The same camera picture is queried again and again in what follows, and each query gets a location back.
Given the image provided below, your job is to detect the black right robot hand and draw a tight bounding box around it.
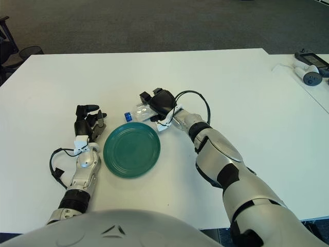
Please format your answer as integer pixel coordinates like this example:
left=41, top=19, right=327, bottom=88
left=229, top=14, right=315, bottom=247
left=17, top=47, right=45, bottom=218
left=139, top=87, right=178, bottom=123

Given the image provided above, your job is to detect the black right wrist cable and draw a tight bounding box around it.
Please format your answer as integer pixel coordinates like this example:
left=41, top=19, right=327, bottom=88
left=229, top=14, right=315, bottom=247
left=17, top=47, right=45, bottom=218
left=174, top=90, right=212, bottom=124

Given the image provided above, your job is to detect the dark handheld screen device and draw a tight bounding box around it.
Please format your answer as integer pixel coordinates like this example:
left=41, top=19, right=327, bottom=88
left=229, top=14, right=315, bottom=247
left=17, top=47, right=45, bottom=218
left=295, top=48, right=329, bottom=75

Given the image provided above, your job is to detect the white grey handheld controller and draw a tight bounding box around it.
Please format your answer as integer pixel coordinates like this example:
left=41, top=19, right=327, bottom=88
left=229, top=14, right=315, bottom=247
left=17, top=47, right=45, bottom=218
left=294, top=58, right=323, bottom=85

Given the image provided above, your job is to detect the clear bottle with blue cap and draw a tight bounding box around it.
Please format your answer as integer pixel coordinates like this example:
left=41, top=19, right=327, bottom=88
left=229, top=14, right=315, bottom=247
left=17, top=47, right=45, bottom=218
left=124, top=102, right=159, bottom=122

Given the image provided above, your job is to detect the black office chair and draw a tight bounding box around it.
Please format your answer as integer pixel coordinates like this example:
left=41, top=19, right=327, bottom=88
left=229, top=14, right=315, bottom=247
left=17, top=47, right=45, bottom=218
left=0, top=15, right=20, bottom=85

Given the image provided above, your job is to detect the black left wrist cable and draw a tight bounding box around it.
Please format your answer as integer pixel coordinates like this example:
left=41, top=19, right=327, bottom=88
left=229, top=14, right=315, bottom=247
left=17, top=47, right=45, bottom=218
left=49, top=147, right=78, bottom=190

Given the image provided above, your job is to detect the silver robot torso cover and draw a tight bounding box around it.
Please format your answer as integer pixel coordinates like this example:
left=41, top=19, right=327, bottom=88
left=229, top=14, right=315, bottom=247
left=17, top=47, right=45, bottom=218
left=0, top=208, right=224, bottom=247

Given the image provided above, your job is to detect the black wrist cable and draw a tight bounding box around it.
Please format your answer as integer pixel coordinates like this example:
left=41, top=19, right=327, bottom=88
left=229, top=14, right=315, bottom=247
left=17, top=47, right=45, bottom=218
left=174, top=90, right=212, bottom=124
left=49, top=147, right=78, bottom=190

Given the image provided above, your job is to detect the green round plate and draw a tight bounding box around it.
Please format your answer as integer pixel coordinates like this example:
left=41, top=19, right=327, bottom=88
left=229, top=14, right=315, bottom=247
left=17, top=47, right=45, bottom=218
left=103, top=122, right=161, bottom=178

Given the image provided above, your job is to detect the thin white cable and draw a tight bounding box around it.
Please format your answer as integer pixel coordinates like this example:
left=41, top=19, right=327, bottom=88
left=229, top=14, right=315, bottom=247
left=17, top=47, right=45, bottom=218
left=272, top=63, right=296, bottom=72

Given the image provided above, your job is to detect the black wire mesh wastebasket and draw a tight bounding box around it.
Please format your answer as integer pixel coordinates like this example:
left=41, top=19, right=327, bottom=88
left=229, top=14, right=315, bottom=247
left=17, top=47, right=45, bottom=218
left=19, top=45, right=45, bottom=59

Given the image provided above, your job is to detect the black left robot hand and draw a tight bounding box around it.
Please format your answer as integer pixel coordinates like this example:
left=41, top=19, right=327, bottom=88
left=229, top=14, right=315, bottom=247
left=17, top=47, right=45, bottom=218
left=74, top=104, right=108, bottom=142

